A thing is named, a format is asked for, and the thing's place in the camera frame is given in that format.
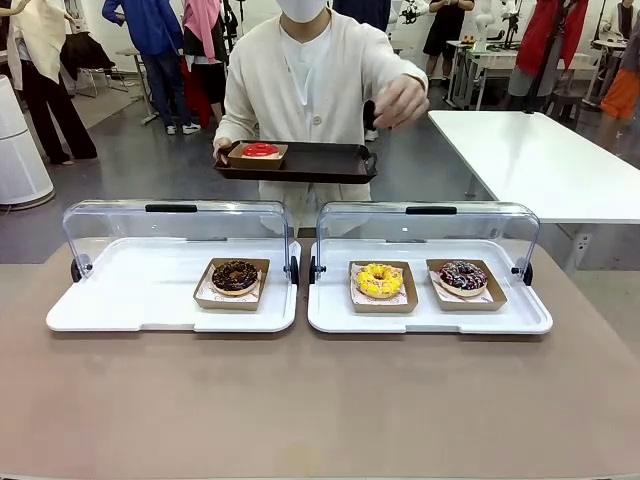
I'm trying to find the person's left hand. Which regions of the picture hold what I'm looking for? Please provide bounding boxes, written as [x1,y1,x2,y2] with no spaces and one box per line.
[372,74,431,131]

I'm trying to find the red glazed donut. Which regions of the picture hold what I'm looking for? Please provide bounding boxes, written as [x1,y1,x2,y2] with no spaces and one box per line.
[240,141,281,158]

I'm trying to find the brown cardboard donut box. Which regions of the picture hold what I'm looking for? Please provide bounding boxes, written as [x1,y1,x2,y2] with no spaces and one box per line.
[192,257,272,313]
[348,259,420,315]
[227,143,290,172]

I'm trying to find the dark brown serving tray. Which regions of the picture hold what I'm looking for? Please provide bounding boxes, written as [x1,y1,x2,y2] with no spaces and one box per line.
[213,139,379,186]

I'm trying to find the person's right forearm cream sleeve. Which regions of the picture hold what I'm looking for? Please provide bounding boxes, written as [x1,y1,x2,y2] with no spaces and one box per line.
[213,104,254,147]

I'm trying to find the person's left forearm cream sleeve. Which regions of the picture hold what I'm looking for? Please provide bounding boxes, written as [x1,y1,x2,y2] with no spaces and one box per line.
[357,34,431,96]

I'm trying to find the person in cream cardigan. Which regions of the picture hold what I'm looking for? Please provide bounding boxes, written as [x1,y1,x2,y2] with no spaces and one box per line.
[213,0,431,236]

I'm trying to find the person in black clothes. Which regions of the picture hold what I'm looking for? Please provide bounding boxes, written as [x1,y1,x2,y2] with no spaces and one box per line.
[422,0,476,81]

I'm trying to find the person blue jacket jeans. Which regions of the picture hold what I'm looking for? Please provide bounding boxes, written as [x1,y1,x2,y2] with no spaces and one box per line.
[102,0,203,137]

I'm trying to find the chocolate sprinkled donut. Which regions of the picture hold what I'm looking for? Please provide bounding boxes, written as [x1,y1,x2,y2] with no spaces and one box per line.
[211,259,261,297]

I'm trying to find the yellow glazed donut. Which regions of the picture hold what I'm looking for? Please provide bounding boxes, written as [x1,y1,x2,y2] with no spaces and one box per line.
[356,263,405,301]

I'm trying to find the purple glazed sprinkled donut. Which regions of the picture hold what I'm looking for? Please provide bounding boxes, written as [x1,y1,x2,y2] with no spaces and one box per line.
[438,259,489,297]

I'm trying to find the person cream jacket black trousers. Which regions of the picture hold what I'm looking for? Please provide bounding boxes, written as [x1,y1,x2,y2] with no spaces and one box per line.
[7,0,99,167]

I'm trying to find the person in orange trousers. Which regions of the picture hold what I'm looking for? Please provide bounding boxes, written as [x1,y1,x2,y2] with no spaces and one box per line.
[598,44,640,122]

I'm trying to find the clear display lid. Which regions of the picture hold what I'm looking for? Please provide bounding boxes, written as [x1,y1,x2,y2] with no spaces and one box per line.
[62,199,302,287]
[308,200,543,287]

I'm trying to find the white background desk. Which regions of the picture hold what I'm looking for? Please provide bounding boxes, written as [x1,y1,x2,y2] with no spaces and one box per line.
[446,39,601,111]

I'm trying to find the small grey background table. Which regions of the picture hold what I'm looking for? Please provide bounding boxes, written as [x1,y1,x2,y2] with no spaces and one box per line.
[117,47,159,126]

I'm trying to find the figure with pink scarf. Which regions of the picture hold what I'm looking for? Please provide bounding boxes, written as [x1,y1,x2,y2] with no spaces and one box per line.
[180,0,232,129]

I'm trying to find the white face mask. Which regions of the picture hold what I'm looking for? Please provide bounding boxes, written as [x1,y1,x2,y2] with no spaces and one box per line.
[277,0,332,24]

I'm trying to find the large white table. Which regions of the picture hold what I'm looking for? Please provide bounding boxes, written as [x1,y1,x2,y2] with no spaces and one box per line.
[428,109,640,274]

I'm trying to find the printed white paper liner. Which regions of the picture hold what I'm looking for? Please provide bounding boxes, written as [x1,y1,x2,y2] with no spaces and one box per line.
[351,264,413,306]
[432,269,495,304]
[199,269,264,304]

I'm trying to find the grey stool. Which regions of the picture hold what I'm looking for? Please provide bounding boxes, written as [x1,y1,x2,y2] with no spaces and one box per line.
[543,89,584,119]

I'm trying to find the figure in red garment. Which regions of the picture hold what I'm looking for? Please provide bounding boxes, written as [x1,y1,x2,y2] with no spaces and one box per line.
[509,0,592,99]

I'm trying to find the black jacket on chair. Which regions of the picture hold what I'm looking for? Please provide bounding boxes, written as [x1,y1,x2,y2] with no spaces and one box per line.
[59,32,129,99]

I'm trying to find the white display tray base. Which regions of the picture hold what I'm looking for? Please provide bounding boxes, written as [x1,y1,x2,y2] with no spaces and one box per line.
[45,237,301,334]
[307,238,555,336]

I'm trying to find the white cylindrical appliance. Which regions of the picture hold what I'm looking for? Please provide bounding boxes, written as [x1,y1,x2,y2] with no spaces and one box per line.
[0,74,55,207]

